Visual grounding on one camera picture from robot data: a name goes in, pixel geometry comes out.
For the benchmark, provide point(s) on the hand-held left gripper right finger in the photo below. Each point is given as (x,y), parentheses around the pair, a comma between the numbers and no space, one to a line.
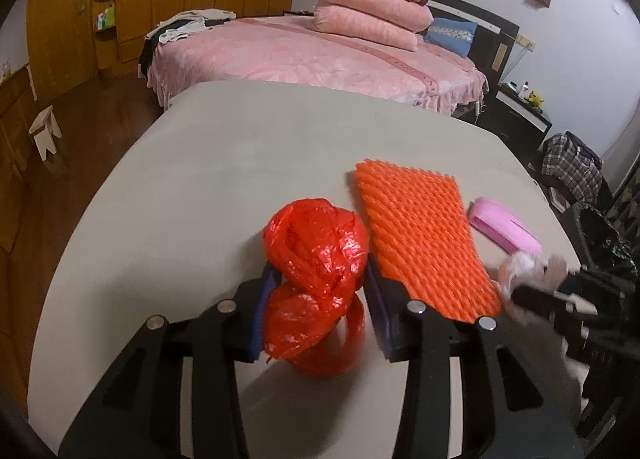
(382,319)

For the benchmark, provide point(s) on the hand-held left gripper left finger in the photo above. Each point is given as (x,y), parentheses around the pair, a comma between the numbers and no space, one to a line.
(256,329)

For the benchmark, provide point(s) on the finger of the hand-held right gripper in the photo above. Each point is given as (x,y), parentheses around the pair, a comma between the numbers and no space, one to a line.
(567,284)
(535,296)

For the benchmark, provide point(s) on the white pink wrapper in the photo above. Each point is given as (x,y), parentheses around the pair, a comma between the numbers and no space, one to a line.
(520,266)

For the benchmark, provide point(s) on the bin with black bag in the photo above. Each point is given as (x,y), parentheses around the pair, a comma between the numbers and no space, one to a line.
(600,234)

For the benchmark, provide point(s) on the red plastic bag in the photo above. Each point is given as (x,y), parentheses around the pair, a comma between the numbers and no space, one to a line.
(315,249)

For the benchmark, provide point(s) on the pink packet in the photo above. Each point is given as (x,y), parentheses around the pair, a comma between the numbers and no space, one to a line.
(500,226)

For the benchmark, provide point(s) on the orange foam net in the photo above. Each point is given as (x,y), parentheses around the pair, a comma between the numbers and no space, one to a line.
(420,229)

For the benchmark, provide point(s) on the dark patterned curtain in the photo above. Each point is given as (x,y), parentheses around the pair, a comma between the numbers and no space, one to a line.
(627,201)

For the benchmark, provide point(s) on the plaid shirt on chair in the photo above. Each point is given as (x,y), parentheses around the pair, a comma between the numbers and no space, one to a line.
(575,169)

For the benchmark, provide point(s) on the black nightstand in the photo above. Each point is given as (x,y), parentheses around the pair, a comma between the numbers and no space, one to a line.
(515,124)

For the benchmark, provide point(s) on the yellow plush toy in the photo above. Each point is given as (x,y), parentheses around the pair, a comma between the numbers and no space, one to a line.
(536,100)

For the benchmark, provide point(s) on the black headboard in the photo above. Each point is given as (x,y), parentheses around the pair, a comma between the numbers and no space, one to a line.
(495,44)

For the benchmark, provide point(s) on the bed with pink cover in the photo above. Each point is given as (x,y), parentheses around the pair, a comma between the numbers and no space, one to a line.
(310,59)

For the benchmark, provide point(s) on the blue cushion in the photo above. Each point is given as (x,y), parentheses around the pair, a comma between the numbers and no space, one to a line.
(452,36)

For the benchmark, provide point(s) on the white wooden stool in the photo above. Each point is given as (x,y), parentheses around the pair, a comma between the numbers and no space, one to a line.
(45,131)

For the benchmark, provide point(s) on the pile of clothes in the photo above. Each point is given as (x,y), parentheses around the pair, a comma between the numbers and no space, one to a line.
(185,26)

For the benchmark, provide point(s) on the green packets on shelf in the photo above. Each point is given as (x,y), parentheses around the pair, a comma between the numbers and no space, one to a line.
(106,16)

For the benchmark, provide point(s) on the wall socket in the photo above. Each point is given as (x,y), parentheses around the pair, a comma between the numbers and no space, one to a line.
(525,42)

